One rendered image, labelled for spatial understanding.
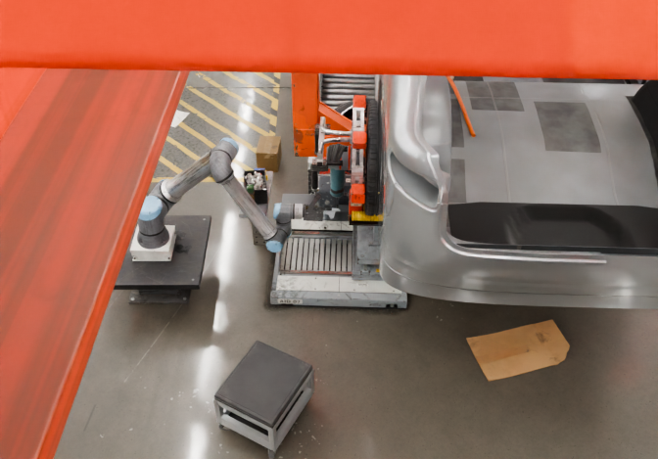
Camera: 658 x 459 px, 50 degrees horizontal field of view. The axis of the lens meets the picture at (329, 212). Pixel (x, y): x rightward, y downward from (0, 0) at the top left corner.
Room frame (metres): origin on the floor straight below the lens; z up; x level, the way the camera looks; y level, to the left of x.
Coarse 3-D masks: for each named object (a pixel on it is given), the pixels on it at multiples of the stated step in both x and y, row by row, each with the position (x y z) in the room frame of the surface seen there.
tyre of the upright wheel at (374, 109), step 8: (368, 104) 3.33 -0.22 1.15; (376, 104) 3.29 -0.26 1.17; (368, 112) 3.23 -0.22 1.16; (376, 112) 3.21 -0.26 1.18; (368, 120) 3.16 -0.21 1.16; (376, 120) 3.14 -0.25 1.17; (368, 128) 3.11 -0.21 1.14; (376, 128) 3.09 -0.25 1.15; (368, 136) 3.06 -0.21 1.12; (376, 136) 3.05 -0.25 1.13; (368, 144) 3.03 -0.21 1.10; (376, 144) 3.02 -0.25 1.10; (368, 152) 2.99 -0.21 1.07; (376, 152) 2.98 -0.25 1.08; (368, 160) 2.97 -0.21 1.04; (376, 160) 2.96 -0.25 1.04; (368, 168) 2.94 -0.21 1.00; (376, 168) 2.93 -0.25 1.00; (368, 176) 2.92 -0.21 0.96; (376, 176) 2.92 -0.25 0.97; (368, 184) 2.91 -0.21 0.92; (376, 184) 2.91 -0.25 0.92; (368, 192) 2.90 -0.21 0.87; (376, 192) 2.90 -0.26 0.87; (368, 200) 2.90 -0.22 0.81; (376, 200) 2.90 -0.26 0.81; (368, 208) 2.92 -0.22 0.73; (376, 208) 2.92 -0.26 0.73
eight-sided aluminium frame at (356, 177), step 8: (352, 112) 3.31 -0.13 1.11; (360, 112) 3.30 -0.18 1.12; (360, 120) 3.21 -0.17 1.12; (352, 128) 3.14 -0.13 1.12; (360, 128) 3.14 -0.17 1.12; (352, 152) 3.03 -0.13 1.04; (360, 152) 3.03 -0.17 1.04; (352, 160) 3.00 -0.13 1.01; (360, 160) 3.00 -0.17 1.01; (352, 168) 2.97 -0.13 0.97; (360, 168) 2.97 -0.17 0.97; (352, 176) 2.96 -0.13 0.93; (360, 176) 2.96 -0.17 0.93
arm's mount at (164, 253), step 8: (136, 232) 3.09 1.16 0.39; (136, 240) 3.02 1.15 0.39; (136, 248) 2.96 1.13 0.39; (160, 248) 2.96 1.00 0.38; (168, 248) 2.96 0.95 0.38; (136, 256) 2.95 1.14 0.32; (144, 256) 2.94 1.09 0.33; (152, 256) 2.94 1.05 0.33; (160, 256) 2.94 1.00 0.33; (168, 256) 2.96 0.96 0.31
